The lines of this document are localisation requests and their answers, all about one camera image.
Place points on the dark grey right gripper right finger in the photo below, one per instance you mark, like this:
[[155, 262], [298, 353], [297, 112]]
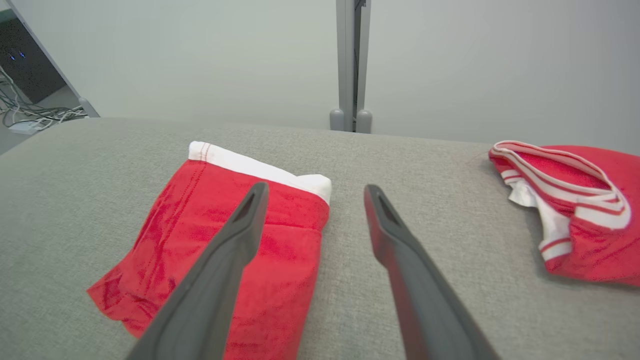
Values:
[[430, 315]]

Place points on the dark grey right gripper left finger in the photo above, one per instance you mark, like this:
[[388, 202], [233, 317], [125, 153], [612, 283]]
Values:
[[210, 305]]

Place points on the red shorts with white stripe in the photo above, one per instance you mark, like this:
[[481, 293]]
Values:
[[290, 280]]

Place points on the red jersey with white trim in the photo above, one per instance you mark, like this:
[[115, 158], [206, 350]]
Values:
[[600, 250]]

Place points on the white power strip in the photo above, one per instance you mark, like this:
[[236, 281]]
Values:
[[25, 128]]

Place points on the dark equipment cabinet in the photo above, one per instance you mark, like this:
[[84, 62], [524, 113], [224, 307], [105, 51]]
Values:
[[25, 70]]

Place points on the grey rounded post foot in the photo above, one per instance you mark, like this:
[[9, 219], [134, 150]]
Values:
[[337, 121], [364, 122]]

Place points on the grey upright partition post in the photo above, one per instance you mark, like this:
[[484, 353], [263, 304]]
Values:
[[345, 60]]

